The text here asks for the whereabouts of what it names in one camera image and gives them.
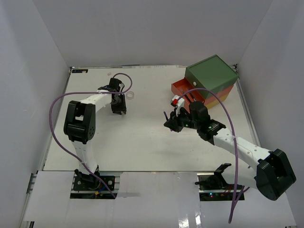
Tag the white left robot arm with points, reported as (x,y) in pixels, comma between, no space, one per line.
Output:
(80,121)

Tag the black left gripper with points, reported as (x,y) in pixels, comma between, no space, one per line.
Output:
(122,108)

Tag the green drawer cabinet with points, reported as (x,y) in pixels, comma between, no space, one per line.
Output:
(216,75)

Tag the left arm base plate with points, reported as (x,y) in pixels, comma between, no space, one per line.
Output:
(82,189)

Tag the small clear tape roll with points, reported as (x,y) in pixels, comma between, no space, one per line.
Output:
(130,95)

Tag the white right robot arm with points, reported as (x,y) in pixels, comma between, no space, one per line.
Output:
(272,172)

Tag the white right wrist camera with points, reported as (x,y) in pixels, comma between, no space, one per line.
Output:
(177,102)

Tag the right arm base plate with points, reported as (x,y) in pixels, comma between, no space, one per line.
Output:
(213,188)

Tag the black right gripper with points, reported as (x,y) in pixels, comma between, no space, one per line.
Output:
(173,122)

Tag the green drawer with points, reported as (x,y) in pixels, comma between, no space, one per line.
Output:
(194,79)

